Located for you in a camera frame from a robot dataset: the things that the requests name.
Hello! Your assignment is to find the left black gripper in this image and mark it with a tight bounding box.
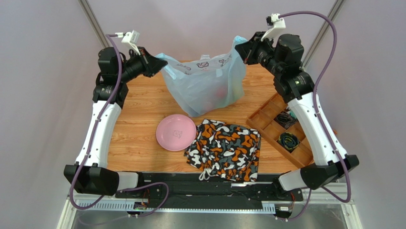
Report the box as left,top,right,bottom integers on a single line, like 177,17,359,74
118,47,167,83

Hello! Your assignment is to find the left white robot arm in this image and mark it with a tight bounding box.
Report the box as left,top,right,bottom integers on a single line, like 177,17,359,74
63,47,168,196

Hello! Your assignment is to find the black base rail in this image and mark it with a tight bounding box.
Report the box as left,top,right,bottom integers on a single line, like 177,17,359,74
115,172,306,211

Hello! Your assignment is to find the pink plate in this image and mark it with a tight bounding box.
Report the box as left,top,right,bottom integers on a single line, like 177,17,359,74
155,114,196,151

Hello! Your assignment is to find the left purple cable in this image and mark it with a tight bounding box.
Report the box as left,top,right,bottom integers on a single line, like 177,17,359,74
69,33,169,218

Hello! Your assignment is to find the camouflage patterned cloth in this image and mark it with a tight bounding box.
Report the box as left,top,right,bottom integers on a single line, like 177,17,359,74
184,119,262,182

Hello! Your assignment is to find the black cable bundle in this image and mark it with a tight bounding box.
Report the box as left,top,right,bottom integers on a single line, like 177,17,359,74
274,111,298,130

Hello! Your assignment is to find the light blue plastic bag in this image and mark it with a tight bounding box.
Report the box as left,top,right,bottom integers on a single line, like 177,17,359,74
156,36,247,117

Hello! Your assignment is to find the dark yellow sock roll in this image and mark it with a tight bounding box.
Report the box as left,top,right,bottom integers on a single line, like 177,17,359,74
277,132,300,153

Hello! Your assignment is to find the wooden compartment tray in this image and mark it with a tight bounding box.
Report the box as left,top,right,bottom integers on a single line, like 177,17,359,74
246,94,314,168

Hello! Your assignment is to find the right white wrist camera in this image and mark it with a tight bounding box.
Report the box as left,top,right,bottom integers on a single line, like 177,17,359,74
261,13,286,42

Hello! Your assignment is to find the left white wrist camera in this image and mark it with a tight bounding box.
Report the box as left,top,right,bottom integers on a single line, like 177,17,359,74
121,30,141,55

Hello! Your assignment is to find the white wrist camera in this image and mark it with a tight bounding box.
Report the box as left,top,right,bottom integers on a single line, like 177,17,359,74
121,30,141,55
261,13,286,42

